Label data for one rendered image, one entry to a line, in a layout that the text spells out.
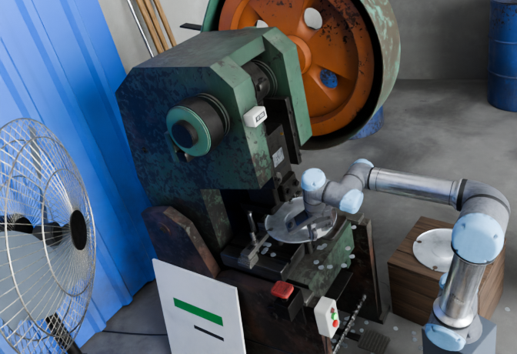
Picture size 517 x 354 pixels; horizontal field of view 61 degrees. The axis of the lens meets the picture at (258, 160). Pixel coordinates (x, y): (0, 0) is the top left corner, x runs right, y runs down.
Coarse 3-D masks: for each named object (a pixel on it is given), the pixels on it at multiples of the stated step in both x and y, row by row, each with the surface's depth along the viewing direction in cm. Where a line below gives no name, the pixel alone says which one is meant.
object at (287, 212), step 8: (296, 200) 188; (280, 208) 186; (288, 208) 185; (296, 208) 184; (304, 208) 183; (272, 216) 182; (280, 216) 181; (288, 216) 179; (336, 216) 172; (272, 224) 178; (280, 224) 177; (272, 232) 173; (280, 232) 172; (288, 232) 171; (296, 232) 170; (304, 232) 169; (280, 240) 167; (288, 240) 167; (296, 240) 166; (304, 240) 165
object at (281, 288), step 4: (276, 284) 152; (280, 284) 152; (284, 284) 151; (288, 284) 151; (272, 288) 151; (276, 288) 151; (280, 288) 150; (284, 288) 150; (288, 288) 149; (292, 288) 149; (272, 292) 149; (276, 292) 149; (280, 292) 148; (284, 292) 148; (288, 292) 148; (280, 296) 148; (284, 296) 147; (288, 296) 147
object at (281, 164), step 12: (276, 132) 163; (276, 144) 164; (276, 156) 165; (288, 156) 172; (276, 168) 166; (288, 168) 173; (288, 180) 168; (252, 192) 173; (264, 192) 169; (276, 192) 168; (288, 192) 167; (276, 204) 169
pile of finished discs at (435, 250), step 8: (424, 232) 215; (432, 232) 215; (440, 232) 214; (448, 232) 212; (416, 240) 213; (424, 240) 212; (432, 240) 210; (440, 240) 209; (448, 240) 208; (416, 248) 208; (424, 248) 207; (432, 248) 205; (440, 248) 204; (448, 248) 203; (416, 256) 204; (424, 256) 203; (432, 256) 202; (440, 256) 200; (448, 256) 199; (424, 264) 199; (432, 264) 198; (440, 264) 197; (448, 264) 196
